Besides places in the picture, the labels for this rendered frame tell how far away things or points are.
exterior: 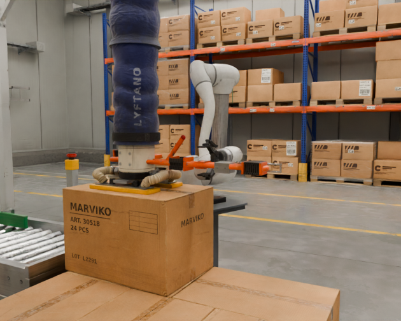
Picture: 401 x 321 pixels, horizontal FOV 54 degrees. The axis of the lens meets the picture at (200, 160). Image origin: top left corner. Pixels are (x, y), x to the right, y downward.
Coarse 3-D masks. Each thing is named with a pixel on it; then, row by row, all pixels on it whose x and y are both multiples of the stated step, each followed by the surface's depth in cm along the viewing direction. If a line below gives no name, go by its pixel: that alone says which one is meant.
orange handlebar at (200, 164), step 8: (112, 160) 193; (152, 160) 182; (160, 160) 180; (168, 160) 178; (200, 160) 173; (208, 160) 174; (200, 168) 169; (232, 168) 162; (240, 168) 160; (264, 168) 156
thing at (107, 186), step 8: (96, 184) 186; (104, 184) 184; (112, 184) 184; (120, 184) 184; (128, 184) 184; (136, 184) 178; (128, 192) 175; (136, 192) 173; (144, 192) 171; (152, 192) 173
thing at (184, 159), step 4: (176, 156) 180; (172, 160) 174; (176, 160) 173; (180, 160) 172; (184, 160) 172; (188, 160) 175; (192, 160) 178; (172, 164) 175; (176, 164) 174; (180, 164) 173; (184, 164) 172; (172, 168) 174; (176, 168) 173; (180, 168) 172; (184, 168) 172; (188, 168) 175; (192, 168) 178
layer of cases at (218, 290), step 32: (32, 288) 171; (64, 288) 171; (96, 288) 171; (128, 288) 171; (192, 288) 171; (224, 288) 171; (256, 288) 171; (288, 288) 170; (320, 288) 170; (0, 320) 143; (32, 320) 143; (64, 320) 143; (96, 320) 143; (128, 320) 143; (160, 320) 143; (192, 320) 143; (224, 320) 143; (256, 320) 142; (288, 320) 142; (320, 320) 142
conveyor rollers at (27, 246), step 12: (0, 228) 270; (12, 228) 269; (0, 240) 241; (12, 240) 240; (24, 240) 244; (36, 240) 242; (48, 240) 240; (60, 240) 246; (0, 252) 220; (12, 252) 218; (24, 252) 223; (36, 252) 220; (48, 252) 218
